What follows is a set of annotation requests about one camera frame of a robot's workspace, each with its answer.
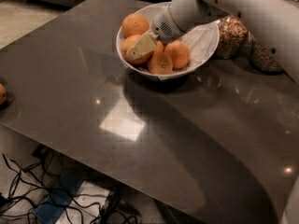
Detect orange at table edge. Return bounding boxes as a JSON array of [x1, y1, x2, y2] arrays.
[[0, 83, 7, 105]]

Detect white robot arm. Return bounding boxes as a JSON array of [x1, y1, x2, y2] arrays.
[[127, 0, 299, 82]]

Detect glass jar of nuts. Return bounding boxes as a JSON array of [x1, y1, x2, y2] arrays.
[[216, 15, 248, 60]]

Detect small middle orange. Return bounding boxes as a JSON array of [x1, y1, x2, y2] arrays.
[[154, 41, 164, 53]]

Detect glass jar of grains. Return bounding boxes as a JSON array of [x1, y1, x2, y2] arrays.
[[249, 39, 283, 74]]

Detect black floor cables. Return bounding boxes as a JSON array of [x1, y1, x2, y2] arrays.
[[0, 147, 141, 224]]

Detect white bowl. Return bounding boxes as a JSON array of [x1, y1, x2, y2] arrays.
[[116, 2, 221, 81]]

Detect orange front with stem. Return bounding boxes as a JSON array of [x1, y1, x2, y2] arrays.
[[147, 52, 173, 75]]

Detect blue mat on floor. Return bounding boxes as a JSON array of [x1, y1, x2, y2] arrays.
[[36, 174, 83, 224]]

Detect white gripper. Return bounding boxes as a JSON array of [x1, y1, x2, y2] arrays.
[[126, 3, 187, 61]]

